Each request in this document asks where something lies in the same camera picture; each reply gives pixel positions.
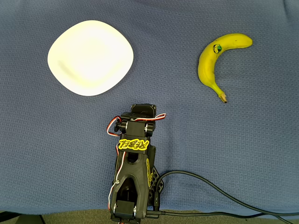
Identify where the blue textured cloth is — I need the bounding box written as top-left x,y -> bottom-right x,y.
0,0 -> 299,216

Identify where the thin black power cable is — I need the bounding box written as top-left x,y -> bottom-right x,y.
146,210 -> 292,224

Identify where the thick black USB cable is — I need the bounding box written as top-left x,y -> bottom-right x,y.
152,170 -> 299,217

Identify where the white rounded plate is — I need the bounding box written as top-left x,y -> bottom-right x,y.
47,20 -> 135,97

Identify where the dark metal frame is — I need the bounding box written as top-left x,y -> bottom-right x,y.
0,210 -> 46,224

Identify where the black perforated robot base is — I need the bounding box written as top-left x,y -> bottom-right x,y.
149,163 -> 164,195

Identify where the yellow banana with sticker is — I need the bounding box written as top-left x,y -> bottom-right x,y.
197,33 -> 254,104

